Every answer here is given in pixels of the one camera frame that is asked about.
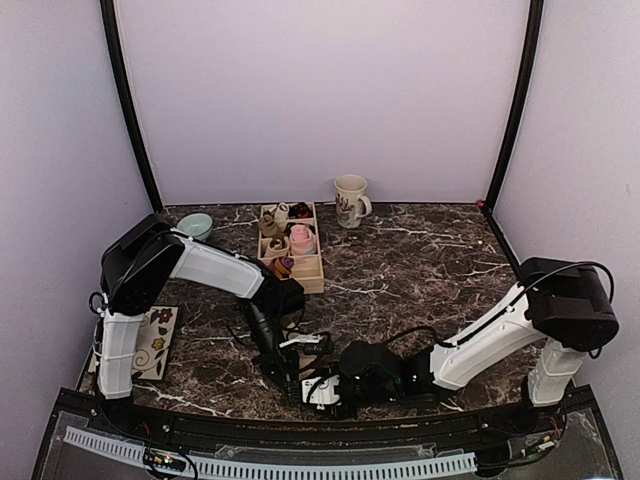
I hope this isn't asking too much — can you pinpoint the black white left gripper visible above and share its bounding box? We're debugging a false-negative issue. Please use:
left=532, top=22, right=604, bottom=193
left=242, top=301, right=300, bottom=396

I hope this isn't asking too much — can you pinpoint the maroon purple orange striped sock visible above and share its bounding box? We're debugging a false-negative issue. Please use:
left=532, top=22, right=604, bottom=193
left=268, top=256, right=295, bottom=280

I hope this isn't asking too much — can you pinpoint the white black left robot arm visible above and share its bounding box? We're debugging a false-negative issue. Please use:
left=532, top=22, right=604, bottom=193
left=89, top=214, right=333, bottom=436

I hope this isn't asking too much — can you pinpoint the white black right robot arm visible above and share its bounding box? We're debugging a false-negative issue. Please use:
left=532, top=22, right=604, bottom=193
left=301, top=257, right=619, bottom=434

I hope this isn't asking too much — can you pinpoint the cream green rolled sock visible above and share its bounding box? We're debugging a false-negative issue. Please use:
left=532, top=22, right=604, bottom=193
left=264, top=236, right=291, bottom=258

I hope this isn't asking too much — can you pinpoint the wooden compartment organizer box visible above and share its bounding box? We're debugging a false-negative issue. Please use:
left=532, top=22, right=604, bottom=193
left=257, top=202, right=325, bottom=294

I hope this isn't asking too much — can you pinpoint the pink rolled sock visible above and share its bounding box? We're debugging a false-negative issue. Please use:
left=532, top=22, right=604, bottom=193
left=289, top=230, right=317, bottom=256

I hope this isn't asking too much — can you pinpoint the beige rolled sock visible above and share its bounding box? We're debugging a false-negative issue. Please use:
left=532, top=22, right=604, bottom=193
left=259, top=213, right=284, bottom=239

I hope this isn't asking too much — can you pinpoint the white ribbed rolled sock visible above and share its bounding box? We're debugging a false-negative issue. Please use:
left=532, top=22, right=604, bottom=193
left=273, top=202, right=290, bottom=221

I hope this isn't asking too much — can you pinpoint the black red rolled sock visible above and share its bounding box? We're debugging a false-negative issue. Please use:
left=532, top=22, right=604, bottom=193
left=288, top=202, right=313, bottom=219

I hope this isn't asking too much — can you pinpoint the floral patterned tile coaster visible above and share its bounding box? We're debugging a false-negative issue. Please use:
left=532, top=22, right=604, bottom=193
left=88, top=305, right=180, bottom=383

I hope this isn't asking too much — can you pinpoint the light blue ceramic bowl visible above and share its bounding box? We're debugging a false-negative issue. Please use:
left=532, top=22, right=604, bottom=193
left=177, top=213, right=213, bottom=241

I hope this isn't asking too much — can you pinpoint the seashell coral ceramic mug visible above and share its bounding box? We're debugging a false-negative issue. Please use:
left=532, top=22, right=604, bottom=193
left=334, top=174, right=373, bottom=229

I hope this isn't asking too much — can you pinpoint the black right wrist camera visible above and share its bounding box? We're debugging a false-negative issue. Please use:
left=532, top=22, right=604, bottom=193
left=339, top=341, right=401, bottom=380

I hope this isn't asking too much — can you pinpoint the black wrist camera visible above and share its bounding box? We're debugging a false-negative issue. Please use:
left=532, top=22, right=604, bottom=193
left=276, top=278, right=305, bottom=317
left=339, top=341, right=401, bottom=380

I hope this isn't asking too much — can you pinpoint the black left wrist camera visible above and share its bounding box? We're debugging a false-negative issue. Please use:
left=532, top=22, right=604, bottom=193
left=276, top=278, right=305, bottom=317

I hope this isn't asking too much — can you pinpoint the white slotted cable duct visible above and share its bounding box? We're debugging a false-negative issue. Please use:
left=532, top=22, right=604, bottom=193
left=62, top=426, right=478, bottom=479

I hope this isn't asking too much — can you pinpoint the black front frame rail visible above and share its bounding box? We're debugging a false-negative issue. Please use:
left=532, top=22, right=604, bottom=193
left=46, top=384, right=603, bottom=451

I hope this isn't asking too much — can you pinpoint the black left corner post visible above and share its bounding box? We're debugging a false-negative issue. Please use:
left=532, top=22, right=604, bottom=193
left=99, top=0, right=164, bottom=213

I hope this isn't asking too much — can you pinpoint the black corner post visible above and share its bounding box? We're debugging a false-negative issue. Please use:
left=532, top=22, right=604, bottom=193
left=483, top=0, right=545, bottom=217
left=99, top=0, right=164, bottom=213

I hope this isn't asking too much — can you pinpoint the black right corner post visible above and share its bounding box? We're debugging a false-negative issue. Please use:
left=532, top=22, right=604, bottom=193
left=483, top=0, right=545, bottom=217

